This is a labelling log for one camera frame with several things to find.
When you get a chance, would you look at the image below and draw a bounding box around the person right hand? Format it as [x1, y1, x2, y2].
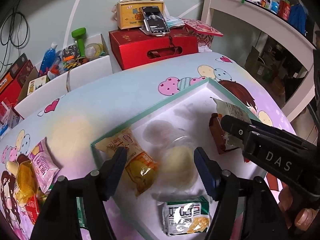
[278, 186, 319, 231]

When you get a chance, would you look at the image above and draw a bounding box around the white cardboard box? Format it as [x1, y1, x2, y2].
[14, 34, 113, 119]

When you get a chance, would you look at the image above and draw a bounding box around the white green biscuit packet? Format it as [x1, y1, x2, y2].
[157, 196, 212, 237]

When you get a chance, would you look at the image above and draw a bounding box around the pink snack packet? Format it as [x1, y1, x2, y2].
[28, 138, 60, 193]

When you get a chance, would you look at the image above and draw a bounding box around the black cable on floor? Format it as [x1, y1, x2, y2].
[0, 0, 30, 73]

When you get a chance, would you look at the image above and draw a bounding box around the dark green snack packet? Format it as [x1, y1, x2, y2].
[76, 197, 88, 230]

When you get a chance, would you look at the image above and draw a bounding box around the yellow cream snack packet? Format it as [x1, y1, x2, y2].
[95, 127, 158, 196]

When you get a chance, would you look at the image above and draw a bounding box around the white tray with teal rim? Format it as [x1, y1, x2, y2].
[91, 79, 266, 239]

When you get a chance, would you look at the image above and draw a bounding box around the red patterned lid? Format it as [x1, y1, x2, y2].
[182, 19, 223, 37]

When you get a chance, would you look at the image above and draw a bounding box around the dark red snack packet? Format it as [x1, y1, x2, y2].
[209, 113, 239, 154]

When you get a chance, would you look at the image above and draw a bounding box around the cartoon printed tablecloth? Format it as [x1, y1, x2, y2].
[1, 52, 293, 239]

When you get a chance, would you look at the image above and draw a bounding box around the white shelf table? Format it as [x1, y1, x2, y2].
[201, 0, 315, 121]

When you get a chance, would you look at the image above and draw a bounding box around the clear plastic container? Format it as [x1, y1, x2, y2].
[0, 98, 12, 125]

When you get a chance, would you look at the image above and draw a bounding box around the cream jelly cup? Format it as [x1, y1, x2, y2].
[5, 161, 19, 177]

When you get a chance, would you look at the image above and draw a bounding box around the blue bottle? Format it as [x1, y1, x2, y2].
[38, 42, 57, 77]

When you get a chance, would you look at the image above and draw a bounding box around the red Rosekiss snack packet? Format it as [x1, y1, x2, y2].
[24, 194, 40, 225]

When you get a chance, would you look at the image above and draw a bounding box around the black smartphone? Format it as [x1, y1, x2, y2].
[141, 6, 170, 36]

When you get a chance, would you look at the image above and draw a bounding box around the small red candy packet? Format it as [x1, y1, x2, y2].
[213, 98, 252, 147]

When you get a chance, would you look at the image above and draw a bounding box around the green dumbbell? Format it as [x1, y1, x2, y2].
[71, 27, 86, 57]

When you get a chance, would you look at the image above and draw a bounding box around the red box under orange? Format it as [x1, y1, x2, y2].
[0, 60, 34, 106]

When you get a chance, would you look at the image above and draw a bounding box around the blue white tissue pack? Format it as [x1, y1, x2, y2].
[1, 109, 21, 139]

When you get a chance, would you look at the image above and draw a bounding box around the yellow transparent cake packet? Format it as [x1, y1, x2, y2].
[16, 160, 38, 205]

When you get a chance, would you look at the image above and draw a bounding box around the red gift box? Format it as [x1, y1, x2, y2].
[109, 28, 199, 70]

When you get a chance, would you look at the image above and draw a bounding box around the round clear tape roll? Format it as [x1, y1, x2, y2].
[85, 43, 103, 60]

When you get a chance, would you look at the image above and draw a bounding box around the clear packet round bun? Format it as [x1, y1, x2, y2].
[152, 135, 203, 202]

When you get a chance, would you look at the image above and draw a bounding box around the yellow carton with handle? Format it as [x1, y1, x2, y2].
[111, 0, 165, 29]

